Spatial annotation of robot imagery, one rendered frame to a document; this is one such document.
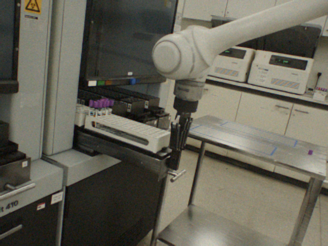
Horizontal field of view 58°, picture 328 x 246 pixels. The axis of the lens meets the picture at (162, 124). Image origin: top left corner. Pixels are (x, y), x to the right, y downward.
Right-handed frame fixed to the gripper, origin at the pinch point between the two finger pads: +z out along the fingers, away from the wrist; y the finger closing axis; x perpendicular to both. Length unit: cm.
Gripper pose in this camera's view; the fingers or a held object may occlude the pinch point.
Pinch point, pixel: (175, 159)
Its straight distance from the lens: 96.5
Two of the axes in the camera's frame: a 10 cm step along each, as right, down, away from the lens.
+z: -1.7, 9.5, 2.6
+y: -4.6, 1.6, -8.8
